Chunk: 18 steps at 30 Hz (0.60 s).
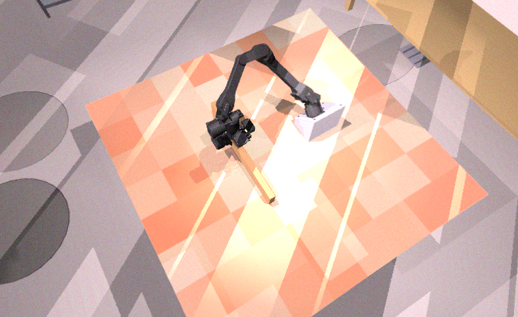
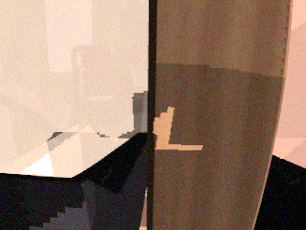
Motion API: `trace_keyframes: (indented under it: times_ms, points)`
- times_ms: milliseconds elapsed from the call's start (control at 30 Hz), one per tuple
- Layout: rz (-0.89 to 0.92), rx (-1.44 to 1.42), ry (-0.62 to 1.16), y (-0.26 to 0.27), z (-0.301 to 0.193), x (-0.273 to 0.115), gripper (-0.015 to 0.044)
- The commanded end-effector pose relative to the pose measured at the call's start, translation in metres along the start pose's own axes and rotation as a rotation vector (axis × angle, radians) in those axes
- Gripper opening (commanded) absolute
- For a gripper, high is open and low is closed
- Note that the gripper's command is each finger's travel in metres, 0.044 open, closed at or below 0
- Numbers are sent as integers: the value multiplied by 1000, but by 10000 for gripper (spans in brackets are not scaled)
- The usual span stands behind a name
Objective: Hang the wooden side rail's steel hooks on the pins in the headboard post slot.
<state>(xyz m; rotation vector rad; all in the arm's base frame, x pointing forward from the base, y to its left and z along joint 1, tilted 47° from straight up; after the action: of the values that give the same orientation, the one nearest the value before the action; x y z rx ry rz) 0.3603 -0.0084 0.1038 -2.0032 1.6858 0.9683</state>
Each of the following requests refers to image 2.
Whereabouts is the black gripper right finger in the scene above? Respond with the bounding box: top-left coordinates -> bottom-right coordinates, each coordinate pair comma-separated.
254,154 -> 306,230

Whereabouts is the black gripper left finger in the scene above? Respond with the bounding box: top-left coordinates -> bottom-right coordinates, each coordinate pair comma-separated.
0,132 -> 148,230

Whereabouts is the wooden rail with metal hooks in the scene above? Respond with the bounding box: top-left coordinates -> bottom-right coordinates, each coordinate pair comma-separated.
146,0 -> 294,230

